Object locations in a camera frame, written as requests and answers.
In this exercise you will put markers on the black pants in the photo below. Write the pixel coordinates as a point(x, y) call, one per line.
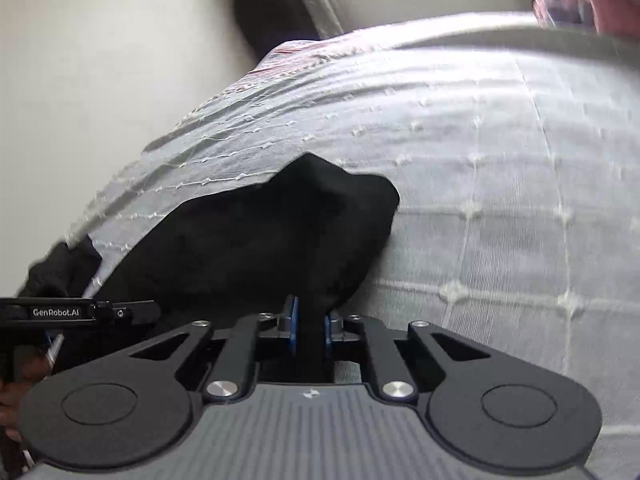
point(260, 240)

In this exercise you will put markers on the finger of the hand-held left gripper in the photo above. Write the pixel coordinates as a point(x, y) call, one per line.
point(130, 310)

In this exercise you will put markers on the person's left hand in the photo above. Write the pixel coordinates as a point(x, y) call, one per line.
point(35, 367)

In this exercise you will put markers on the grey checked bedspread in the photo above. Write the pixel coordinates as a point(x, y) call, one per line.
point(475, 185)

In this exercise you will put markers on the small pink pillow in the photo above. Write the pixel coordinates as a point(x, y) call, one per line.
point(615, 5)

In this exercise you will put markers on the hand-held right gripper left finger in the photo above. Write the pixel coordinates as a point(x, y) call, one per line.
point(294, 327)

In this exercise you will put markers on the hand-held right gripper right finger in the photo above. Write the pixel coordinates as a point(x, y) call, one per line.
point(327, 336)

